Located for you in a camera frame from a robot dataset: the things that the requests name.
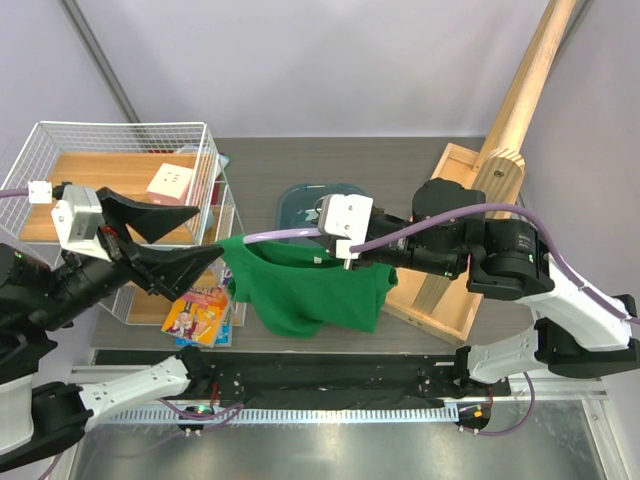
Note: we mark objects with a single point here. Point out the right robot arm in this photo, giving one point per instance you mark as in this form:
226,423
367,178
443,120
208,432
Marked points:
507,254

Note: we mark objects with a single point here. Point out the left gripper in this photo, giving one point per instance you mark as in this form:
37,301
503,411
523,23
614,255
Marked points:
165,268

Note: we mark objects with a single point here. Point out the colourful children's book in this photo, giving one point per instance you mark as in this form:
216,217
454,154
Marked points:
204,315

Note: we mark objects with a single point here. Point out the light blue plush toy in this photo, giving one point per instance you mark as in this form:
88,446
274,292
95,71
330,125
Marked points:
207,187

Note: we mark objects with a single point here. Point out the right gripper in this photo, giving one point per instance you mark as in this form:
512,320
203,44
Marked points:
359,261

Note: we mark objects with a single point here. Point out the teal plastic basin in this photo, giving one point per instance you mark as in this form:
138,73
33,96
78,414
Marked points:
304,191

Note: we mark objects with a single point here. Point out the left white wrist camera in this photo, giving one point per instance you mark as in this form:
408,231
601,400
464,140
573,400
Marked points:
77,216

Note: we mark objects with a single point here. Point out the white slotted cable duct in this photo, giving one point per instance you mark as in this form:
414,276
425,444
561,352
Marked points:
158,414

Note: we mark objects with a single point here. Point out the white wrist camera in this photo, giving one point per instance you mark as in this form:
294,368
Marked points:
77,216
345,218

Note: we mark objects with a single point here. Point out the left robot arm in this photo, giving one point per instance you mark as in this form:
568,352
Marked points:
41,421

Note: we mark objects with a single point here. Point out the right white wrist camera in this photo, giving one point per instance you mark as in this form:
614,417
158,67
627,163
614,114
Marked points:
345,218

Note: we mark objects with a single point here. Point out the white wire shelf rack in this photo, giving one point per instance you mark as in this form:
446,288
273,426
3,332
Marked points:
120,156

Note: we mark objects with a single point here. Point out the pink white cube socket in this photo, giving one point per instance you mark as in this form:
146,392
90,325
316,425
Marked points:
170,185

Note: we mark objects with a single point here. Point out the lilac plastic clothes hanger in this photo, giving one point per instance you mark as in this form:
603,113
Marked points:
280,235

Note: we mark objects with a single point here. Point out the wooden clothes rack stand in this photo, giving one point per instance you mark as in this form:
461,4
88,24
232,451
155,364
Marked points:
445,308

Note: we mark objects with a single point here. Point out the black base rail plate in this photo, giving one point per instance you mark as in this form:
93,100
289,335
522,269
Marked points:
332,381

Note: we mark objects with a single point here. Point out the green tank top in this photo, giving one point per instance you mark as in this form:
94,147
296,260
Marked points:
297,290

